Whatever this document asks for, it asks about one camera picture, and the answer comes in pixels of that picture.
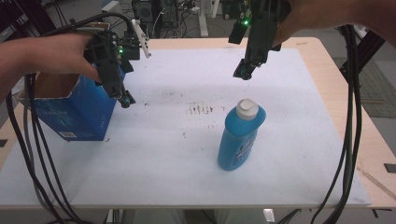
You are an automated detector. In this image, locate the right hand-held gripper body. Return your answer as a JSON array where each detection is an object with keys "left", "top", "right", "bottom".
[{"left": 228, "top": 0, "right": 292, "bottom": 64}]

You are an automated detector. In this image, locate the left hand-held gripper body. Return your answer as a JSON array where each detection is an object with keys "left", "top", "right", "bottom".
[{"left": 83, "top": 19, "right": 152, "bottom": 76}]

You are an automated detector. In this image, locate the blue cardboard box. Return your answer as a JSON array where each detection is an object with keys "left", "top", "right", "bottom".
[{"left": 18, "top": 73, "right": 126, "bottom": 142}]

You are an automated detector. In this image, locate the blue detergent bottle white cap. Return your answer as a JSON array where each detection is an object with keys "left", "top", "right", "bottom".
[{"left": 217, "top": 98, "right": 267, "bottom": 172}]

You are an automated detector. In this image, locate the person's left hand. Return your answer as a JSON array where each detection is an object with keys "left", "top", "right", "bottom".
[{"left": 40, "top": 33, "right": 102, "bottom": 83}]

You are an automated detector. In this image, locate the person's right hand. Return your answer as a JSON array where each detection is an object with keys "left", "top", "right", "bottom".
[{"left": 274, "top": 0, "right": 344, "bottom": 45}]

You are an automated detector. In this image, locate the black computer tower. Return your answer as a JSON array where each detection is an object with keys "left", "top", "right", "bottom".
[{"left": 132, "top": 0, "right": 163, "bottom": 23}]

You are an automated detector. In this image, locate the white table mat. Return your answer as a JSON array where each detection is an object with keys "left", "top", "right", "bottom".
[{"left": 0, "top": 48, "right": 372, "bottom": 209}]

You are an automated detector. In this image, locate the black metal stand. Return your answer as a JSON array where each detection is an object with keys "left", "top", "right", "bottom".
[{"left": 339, "top": 24, "right": 387, "bottom": 83}]

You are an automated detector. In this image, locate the left gripper black cable bundle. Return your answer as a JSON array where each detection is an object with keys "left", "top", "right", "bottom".
[{"left": 4, "top": 11, "right": 135, "bottom": 224}]

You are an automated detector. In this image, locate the gripper black cable bundle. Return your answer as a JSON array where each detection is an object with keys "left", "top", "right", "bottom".
[
  {"left": 4, "top": 11, "right": 135, "bottom": 224},
  {"left": 278, "top": 24, "right": 363, "bottom": 224}
]

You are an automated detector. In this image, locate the right gripper black cable bundle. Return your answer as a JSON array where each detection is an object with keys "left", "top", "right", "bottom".
[{"left": 278, "top": 24, "right": 363, "bottom": 224}]

